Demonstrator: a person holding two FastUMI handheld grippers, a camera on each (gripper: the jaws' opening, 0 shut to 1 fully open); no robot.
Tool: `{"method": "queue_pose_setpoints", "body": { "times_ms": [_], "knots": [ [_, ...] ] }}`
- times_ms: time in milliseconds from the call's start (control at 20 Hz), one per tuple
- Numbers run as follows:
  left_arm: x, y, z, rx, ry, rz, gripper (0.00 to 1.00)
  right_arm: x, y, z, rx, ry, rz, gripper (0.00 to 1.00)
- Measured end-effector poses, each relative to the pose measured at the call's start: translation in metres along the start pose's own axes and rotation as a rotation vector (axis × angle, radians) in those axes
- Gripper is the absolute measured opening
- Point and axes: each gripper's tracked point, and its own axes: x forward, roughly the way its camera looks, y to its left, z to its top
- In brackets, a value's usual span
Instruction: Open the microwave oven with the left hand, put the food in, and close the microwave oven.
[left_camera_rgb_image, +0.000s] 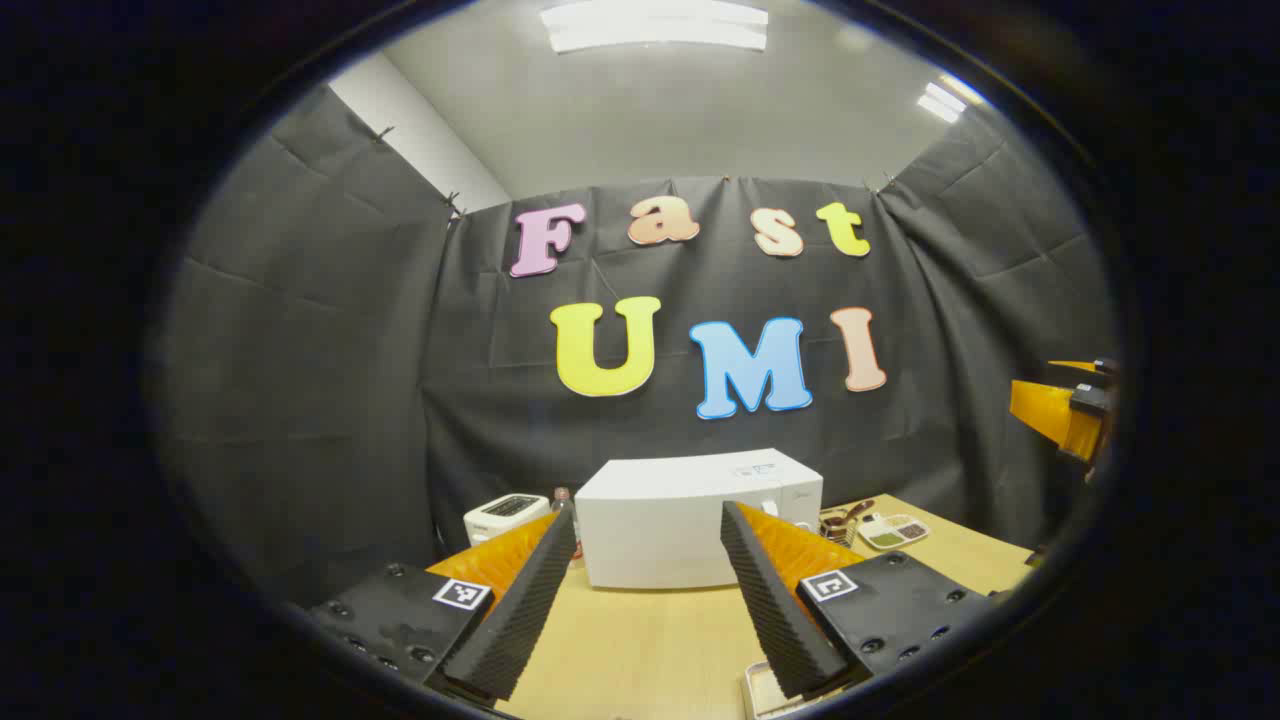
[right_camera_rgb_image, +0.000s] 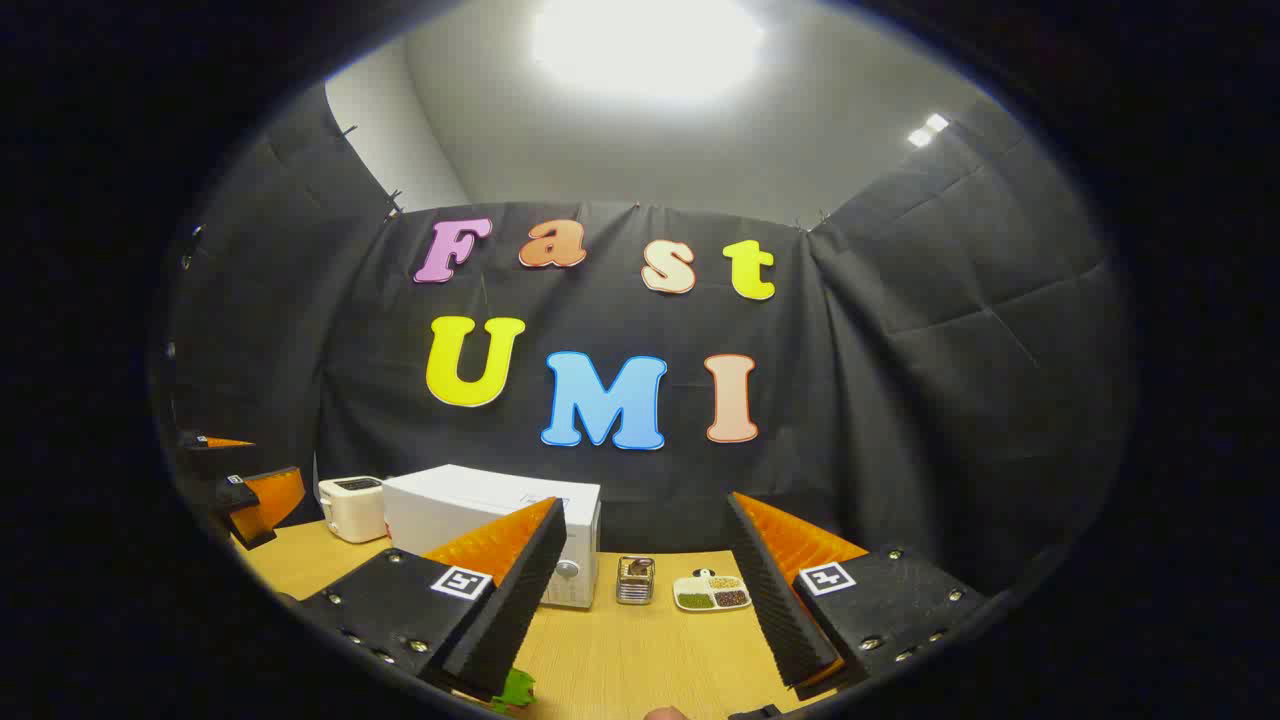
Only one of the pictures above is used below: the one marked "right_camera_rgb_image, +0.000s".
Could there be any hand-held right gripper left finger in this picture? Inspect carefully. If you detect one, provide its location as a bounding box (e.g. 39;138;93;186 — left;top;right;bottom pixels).
298;497;568;701

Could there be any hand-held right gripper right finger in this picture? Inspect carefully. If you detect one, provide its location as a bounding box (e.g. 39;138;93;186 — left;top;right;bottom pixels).
725;491;988;691

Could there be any green vegetable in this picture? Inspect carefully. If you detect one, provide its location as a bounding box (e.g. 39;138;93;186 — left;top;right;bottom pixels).
490;667;538;713

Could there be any white microwave oven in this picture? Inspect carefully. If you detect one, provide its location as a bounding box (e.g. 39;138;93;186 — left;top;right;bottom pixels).
383;464;602;609

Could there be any white divided plate of grains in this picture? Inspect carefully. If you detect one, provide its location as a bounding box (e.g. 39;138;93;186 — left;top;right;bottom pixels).
673;568;753;613

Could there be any white toaster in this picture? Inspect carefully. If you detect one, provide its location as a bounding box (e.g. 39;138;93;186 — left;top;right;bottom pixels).
318;476;389;544

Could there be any black backdrop cloth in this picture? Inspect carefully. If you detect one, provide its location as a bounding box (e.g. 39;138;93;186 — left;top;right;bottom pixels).
165;85;1136;601

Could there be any large ceiling light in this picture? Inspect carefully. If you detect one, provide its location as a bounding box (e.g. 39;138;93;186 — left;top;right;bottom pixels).
530;0;766;103

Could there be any metal wire utensil holder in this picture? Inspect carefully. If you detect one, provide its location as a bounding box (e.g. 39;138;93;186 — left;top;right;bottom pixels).
616;557;656;606

